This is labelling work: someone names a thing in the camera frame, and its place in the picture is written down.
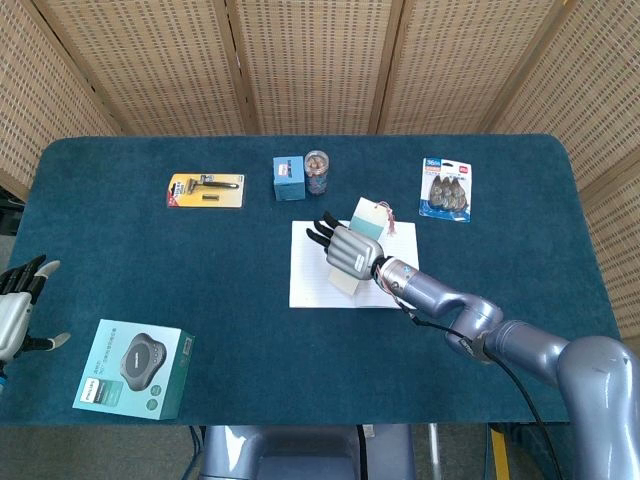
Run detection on black torso cable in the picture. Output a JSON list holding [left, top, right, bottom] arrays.
[[355, 424, 370, 480]]

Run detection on silver table leg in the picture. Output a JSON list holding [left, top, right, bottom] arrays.
[[428, 423, 443, 480]]

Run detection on teal table cloth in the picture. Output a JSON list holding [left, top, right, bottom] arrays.
[[0, 133, 626, 427]]

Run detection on blue cable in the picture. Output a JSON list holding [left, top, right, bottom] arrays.
[[185, 424, 206, 480]]

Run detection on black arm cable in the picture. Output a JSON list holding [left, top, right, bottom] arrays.
[[394, 294, 565, 480]]

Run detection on small light blue box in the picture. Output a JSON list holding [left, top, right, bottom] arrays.
[[272, 155, 307, 203]]

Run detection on black equipment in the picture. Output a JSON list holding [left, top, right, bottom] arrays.
[[0, 184, 27, 237]]

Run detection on blue-grey robot torso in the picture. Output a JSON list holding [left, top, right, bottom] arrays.
[[199, 424, 416, 480]]

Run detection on green speaker product box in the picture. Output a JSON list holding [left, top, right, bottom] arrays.
[[72, 318, 196, 421]]

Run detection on woven wooden folding screen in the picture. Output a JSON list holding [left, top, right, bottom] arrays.
[[0, 0, 640, 346]]

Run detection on open white lined notebook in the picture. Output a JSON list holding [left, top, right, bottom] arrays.
[[288, 219, 420, 310]]

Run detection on blue and cream bookmark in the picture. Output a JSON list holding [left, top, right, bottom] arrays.
[[327, 196, 399, 296]]

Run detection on yellow razor blister pack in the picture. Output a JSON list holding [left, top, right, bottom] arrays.
[[166, 172, 246, 210]]

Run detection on clear plastic candy jar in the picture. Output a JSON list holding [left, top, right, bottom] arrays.
[[303, 150, 330, 198]]

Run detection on blue correction tape pack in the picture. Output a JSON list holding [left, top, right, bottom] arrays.
[[418, 157, 473, 224]]

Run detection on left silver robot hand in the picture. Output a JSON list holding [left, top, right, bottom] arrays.
[[0, 254, 72, 364]]

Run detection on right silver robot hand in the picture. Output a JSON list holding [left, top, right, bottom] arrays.
[[304, 210, 387, 284]]

